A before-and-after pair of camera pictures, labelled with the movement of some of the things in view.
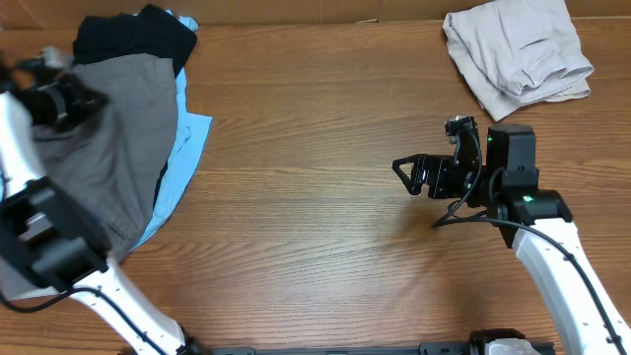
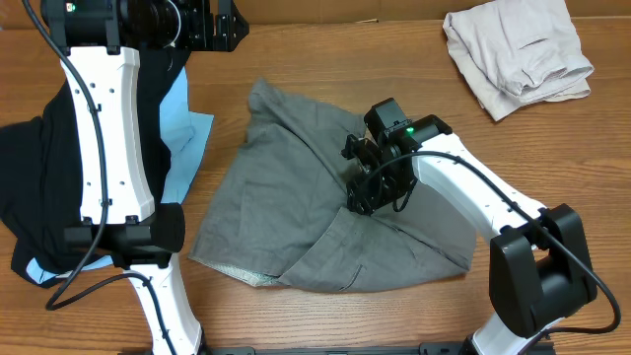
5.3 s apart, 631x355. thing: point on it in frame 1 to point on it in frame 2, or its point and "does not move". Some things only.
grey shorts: x=110 y=162 to x=279 y=213
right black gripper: x=439 y=165 to x=360 y=190
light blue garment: x=182 y=160 does not move
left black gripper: x=88 y=95 to x=200 y=39
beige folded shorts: x=515 y=53 does not move
